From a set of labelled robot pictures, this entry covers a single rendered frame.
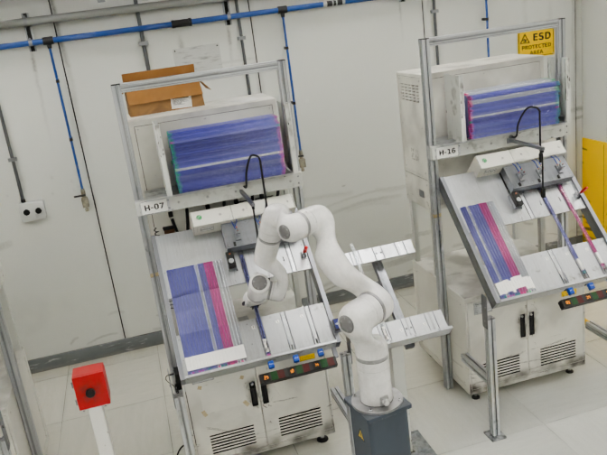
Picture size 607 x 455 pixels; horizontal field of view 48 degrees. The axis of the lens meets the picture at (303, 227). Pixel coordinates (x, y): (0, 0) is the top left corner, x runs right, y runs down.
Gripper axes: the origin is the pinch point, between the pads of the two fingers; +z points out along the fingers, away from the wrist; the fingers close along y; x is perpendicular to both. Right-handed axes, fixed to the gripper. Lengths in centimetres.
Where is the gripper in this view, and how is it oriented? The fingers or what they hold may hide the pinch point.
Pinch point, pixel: (254, 304)
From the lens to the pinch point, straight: 307.1
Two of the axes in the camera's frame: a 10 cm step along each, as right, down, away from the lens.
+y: -9.6, 1.9, -2.1
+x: 2.6, 9.1, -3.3
